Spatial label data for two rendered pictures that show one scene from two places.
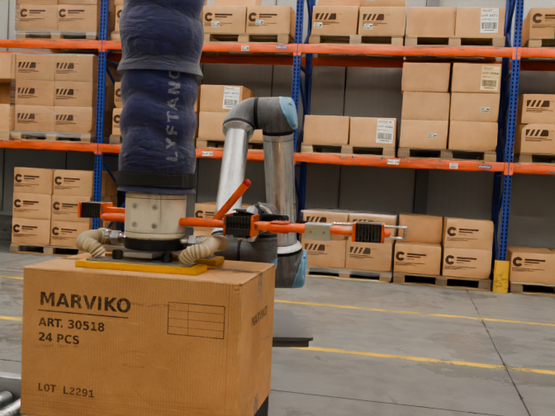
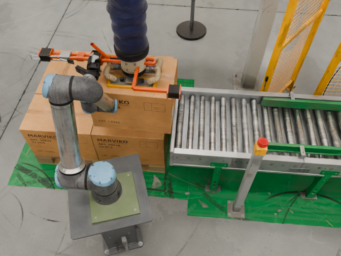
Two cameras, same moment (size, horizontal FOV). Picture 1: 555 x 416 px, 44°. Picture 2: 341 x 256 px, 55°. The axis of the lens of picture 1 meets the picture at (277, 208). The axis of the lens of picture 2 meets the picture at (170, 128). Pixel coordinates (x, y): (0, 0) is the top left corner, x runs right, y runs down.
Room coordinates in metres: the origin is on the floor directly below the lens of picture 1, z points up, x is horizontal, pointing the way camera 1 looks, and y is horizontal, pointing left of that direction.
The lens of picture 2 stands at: (3.64, 0.46, 2.68)
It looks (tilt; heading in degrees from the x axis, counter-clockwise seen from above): 53 degrees down; 175
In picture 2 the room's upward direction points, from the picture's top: straight up
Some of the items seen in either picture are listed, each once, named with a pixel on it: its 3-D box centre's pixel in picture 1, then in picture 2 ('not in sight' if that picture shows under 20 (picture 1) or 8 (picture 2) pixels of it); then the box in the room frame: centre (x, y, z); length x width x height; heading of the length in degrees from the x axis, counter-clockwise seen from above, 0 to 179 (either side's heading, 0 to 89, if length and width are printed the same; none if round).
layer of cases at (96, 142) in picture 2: not in sight; (106, 104); (1.57, 0.02, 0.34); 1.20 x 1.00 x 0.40; 80
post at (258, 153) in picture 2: not in sight; (246, 182); (2.57, 1.12, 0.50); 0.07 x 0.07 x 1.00; 80
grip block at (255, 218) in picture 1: (241, 224); (96, 57); (1.90, 0.10, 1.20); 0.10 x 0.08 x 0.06; 170
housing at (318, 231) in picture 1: (318, 231); (65, 56); (1.87, -0.11, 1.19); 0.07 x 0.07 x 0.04; 80
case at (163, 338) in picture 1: (155, 334); (135, 93); (1.94, 0.33, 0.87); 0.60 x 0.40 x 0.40; 78
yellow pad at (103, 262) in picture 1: (141, 260); not in sight; (1.85, 0.36, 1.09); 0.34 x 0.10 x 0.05; 80
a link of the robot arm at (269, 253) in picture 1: (259, 252); (89, 103); (2.21, 0.05, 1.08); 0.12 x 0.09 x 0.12; 82
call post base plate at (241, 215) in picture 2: not in sight; (236, 208); (2.57, 1.12, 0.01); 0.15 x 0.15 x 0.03; 80
